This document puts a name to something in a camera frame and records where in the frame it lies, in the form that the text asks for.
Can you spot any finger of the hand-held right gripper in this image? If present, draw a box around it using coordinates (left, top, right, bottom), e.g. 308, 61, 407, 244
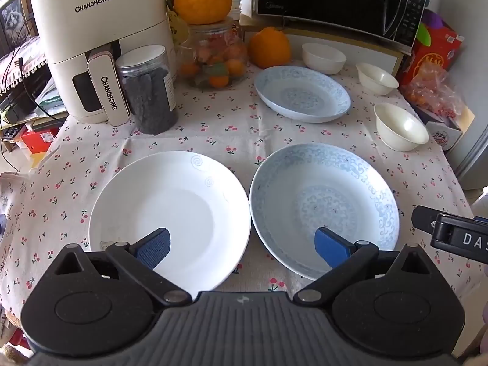
412, 205, 439, 234

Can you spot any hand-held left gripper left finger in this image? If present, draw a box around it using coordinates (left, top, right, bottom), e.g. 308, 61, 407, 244
54, 227, 192, 308

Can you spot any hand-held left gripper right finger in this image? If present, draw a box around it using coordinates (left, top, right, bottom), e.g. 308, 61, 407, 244
292, 226, 432, 308

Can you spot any white plate with swirl marks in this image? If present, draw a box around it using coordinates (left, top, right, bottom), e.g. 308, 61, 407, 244
88, 151, 251, 292

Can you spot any large blue patterned plate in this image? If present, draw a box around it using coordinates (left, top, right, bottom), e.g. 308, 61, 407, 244
249, 144, 400, 281

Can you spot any large cream bowl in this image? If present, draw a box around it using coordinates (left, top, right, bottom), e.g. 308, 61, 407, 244
374, 103, 430, 152

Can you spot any small cream bowl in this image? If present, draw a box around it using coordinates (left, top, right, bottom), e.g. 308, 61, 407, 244
356, 63, 400, 96

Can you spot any small blue patterned plate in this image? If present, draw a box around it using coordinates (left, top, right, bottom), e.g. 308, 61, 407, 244
254, 66, 351, 123

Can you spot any white straight-sided bowl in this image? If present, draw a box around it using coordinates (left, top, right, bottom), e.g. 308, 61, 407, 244
302, 43, 347, 75

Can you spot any dark blue carton box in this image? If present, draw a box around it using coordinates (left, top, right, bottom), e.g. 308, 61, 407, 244
412, 103, 476, 154

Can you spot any plastic bag of small oranges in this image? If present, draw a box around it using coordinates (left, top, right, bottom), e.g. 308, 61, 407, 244
400, 63, 466, 120

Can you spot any cherry print tablecloth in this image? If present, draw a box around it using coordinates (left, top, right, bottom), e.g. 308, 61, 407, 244
0, 58, 486, 338

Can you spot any clear jar with dark contents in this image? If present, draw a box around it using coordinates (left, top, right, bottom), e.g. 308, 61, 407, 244
115, 45, 179, 135

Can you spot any red gift box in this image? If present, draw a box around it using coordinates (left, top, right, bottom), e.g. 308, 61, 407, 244
396, 27, 465, 93

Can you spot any small red box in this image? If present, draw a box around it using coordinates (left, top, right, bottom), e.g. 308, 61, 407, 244
20, 125, 59, 158

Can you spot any purple and green toy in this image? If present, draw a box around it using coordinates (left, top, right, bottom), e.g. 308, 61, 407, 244
417, 9, 455, 47

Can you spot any white wooden-edged shelf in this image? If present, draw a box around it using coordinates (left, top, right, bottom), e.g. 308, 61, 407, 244
239, 14, 405, 74

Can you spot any glass jar of small oranges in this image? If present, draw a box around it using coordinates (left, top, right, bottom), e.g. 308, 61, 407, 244
178, 17, 249, 91

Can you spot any lace trimmed cloth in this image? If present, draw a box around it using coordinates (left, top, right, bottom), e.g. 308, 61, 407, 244
0, 36, 51, 97

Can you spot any white air fryer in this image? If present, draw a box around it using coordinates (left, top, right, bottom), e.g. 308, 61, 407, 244
31, 0, 178, 126

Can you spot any framed picture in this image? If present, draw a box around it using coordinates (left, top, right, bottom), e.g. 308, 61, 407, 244
0, 0, 30, 59

